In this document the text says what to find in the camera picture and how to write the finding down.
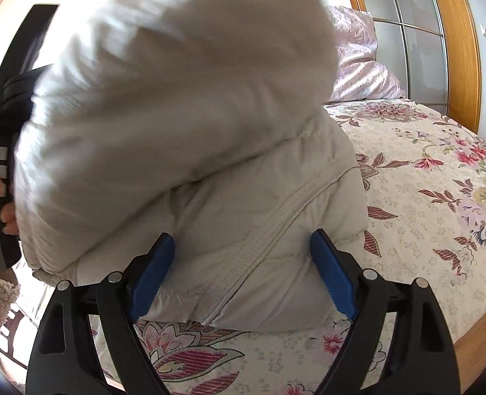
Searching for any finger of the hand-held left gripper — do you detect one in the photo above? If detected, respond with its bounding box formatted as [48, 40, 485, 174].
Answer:
[0, 4, 60, 87]

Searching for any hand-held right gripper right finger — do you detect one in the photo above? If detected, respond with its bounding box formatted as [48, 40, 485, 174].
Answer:
[310, 229, 461, 395]

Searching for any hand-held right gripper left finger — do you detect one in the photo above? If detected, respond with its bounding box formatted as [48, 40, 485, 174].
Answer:
[26, 232, 175, 395]

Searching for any white puffer jacket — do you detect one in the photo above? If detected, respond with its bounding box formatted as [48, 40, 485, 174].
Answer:
[13, 0, 369, 334]

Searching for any floral quilt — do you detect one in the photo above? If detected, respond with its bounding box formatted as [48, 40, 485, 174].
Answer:
[16, 101, 486, 395]

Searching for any dark wooden chair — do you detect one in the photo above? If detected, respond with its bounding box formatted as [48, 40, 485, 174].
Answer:
[0, 308, 26, 365]

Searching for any lilac floral pillow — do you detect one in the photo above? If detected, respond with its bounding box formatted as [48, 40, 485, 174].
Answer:
[324, 5, 407, 104]

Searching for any wooden frosted glass sliding door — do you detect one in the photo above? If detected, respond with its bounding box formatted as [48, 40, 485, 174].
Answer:
[339, 0, 483, 136]

